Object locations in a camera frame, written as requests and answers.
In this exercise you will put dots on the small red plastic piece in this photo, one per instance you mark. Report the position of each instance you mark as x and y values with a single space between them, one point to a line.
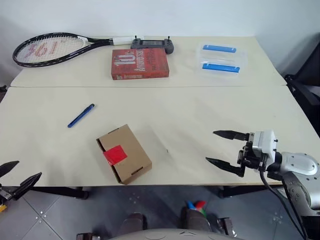
200 204

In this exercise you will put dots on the clear container with blue clip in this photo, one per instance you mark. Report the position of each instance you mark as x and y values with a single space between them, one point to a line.
220 48
220 68

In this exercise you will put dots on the black table leg frame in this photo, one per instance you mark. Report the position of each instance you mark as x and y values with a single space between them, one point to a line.
240 191
65 192

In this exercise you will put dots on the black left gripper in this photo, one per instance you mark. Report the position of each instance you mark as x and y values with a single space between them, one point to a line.
5 192

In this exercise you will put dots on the small blue plastic piece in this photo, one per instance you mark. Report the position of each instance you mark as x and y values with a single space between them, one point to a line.
191 205

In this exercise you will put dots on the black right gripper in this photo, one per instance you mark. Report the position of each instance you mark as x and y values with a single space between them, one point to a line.
250 160

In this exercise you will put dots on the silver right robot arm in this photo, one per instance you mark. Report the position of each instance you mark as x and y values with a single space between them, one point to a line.
300 166

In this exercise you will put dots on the cardboard box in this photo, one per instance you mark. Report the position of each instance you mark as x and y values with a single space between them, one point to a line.
130 150

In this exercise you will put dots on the yellow floor object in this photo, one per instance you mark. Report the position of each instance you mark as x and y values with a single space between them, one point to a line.
2 208

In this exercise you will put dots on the red anniversary book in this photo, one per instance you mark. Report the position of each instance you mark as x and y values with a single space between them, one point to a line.
140 62

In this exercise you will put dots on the grey remote controller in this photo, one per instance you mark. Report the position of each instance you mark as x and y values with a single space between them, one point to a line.
152 45

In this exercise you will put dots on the silver robot torso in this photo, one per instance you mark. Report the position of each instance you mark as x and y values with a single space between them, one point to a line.
175 235

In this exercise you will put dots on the small green plastic piece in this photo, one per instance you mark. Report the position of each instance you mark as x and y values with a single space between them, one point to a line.
203 212

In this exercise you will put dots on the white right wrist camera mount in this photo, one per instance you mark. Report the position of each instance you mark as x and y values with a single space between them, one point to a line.
267 142

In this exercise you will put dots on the black and white tennis racket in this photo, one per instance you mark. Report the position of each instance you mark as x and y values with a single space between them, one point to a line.
82 43

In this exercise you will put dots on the red square block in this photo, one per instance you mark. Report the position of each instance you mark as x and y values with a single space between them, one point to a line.
115 155

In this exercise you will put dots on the dark metal bracket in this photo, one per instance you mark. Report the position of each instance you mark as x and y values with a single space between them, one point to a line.
226 226

